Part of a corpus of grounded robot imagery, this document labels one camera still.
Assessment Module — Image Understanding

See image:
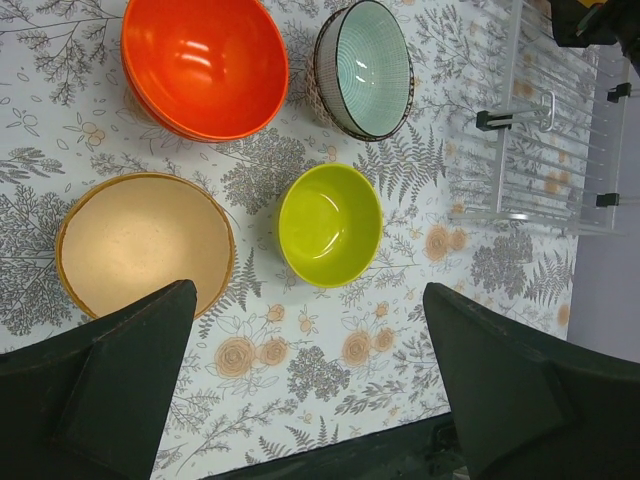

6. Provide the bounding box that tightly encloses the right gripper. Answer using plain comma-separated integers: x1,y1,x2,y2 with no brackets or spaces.
550,0,639,49

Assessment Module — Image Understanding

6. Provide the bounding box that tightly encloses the pale green bowl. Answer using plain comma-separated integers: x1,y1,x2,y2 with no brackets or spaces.
313,1,414,142

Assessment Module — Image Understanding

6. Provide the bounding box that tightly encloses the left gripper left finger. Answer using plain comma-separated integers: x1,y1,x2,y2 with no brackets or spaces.
1,280,197,479

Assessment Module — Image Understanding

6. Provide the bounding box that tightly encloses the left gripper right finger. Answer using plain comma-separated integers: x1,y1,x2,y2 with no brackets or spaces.
423,283,639,479

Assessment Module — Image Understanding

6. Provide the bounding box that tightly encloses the lime green bowl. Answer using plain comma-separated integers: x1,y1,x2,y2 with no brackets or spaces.
274,163,384,288

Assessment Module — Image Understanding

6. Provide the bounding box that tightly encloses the orange bowl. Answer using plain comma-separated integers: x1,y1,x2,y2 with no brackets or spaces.
122,64,241,146
121,0,289,142

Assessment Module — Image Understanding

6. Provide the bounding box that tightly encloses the beige bowl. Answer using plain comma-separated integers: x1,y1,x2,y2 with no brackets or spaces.
55,172,235,318

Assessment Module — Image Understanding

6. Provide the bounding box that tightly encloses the metal dish rack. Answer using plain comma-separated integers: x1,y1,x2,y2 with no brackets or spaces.
451,1,638,235

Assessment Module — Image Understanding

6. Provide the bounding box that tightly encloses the patterned brown white bowl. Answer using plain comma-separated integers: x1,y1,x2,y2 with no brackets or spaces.
305,52,415,142

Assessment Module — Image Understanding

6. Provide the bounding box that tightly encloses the floral table mat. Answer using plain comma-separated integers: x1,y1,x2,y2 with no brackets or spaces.
1,1,577,479

